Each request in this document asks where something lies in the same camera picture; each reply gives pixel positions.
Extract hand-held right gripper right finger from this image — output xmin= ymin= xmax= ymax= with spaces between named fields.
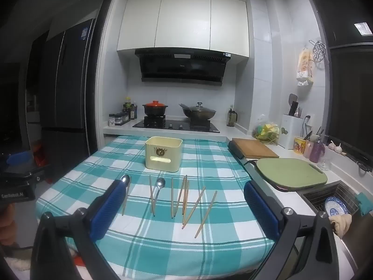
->
xmin=244 ymin=182 xmax=342 ymax=280

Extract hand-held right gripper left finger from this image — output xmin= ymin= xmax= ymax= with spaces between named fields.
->
xmin=31 ymin=179 xmax=126 ymax=280

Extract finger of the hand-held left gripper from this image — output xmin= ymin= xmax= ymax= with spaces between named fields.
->
xmin=0 ymin=151 xmax=45 ymax=181

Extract cream utensil holder box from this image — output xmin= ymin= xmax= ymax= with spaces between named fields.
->
xmin=145 ymin=136 xmax=183 ymax=170

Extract person's left hand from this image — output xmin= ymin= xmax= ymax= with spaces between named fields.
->
xmin=0 ymin=206 xmax=16 ymax=240

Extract black electric griddle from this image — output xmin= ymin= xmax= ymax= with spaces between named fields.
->
xmin=245 ymin=159 xmax=328 ymax=193

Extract green cutting board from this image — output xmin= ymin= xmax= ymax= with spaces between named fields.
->
xmin=256 ymin=158 xmax=327 ymax=188

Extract steel sink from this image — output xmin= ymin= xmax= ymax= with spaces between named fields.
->
xmin=297 ymin=181 xmax=368 ymax=220

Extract teal plaid tablecloth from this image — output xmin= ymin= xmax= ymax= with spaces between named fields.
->
xmin=35 ymin=136 xmax=276 ymax=280

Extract wooden cutting board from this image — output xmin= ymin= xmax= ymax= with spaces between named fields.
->
xmin=231 ymin=138 xmax=280 ymax=158

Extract blue patterned plate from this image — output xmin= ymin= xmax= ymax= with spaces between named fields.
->
xmin=324 ymin=196 xmax=349 ymax=218

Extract yellow printed mug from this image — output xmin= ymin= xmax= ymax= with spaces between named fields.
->
xmin=293 ymin=136 xmax=307 ymax=154

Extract pink cup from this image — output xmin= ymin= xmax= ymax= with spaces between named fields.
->
xmin=303 ymin=139 xmax=314 ymax=158

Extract clear plastic bag yellow contents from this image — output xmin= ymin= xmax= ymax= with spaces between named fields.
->
xmin=252 ymin=115 xmax=281 ymax=146

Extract clear drinking glass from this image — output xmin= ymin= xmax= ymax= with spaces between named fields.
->
xmin=319 ymin=154 xmax=332 ymax=171

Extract purple bottle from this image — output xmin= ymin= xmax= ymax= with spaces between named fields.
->
xmin=309 ymin=138 xmax=326 ymax=163

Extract dark refrigerator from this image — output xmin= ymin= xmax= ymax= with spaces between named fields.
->
xmin=38 ymin=17 xmax=97 ymax=164

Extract beige dish rag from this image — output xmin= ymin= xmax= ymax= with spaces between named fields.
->
xmin=329 ymin=214 xmax=355 ymax=236

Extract white knife block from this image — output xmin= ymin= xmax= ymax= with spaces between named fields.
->
xmin=281 ymin=114 xmax=306 ymax=150

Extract row of spice jars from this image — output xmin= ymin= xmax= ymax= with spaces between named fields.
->
xmin=115 ymin=111 xmax=130 ymax=125

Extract garlic bulbs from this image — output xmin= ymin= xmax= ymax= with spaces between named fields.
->
xmin=328 ymin=140 xmax=344 ymax=154

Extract green water jug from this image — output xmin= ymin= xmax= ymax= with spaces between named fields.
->
xmin=226 ymin=105 xmax=238 ymax=127

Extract teal cloth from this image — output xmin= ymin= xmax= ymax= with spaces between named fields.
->
xmin=357 ymin=192 xmax=373 ymax=217

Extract black gas stove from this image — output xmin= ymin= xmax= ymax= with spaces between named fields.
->
xmin=132 ymin=115 xmax=220 ymax=133

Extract black clay pot red lid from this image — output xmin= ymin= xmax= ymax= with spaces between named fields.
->
xmin=142 ymin=101 xmax=169 ymax=117

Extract grey spatula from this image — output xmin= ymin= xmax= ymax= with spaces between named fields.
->
xmin=288 ymin=94 xmax=298 ymax=116

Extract dark wok with lid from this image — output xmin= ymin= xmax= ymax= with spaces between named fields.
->
xmin=179 ymin=102 xmax=217 ymax=121

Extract dark window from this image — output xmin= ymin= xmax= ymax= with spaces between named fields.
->
xmin=329 ymin=43 xmax=373 ymax=165

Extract hanging orange white package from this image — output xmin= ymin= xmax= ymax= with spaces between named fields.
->
xmin=296 ymin=47 xmax=315 ymax=88

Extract black range hood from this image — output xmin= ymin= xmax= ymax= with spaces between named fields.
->
xmin=135 ymin=48 xmax=231 ymax=86

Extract metal wire trivet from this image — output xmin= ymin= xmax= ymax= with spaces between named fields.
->
xmin=309 ymin=39 xmax=327 ymax=62

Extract white wall cabinets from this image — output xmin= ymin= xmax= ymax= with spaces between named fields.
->
xmin=117 ymin=0 xmax=250 ymax=59

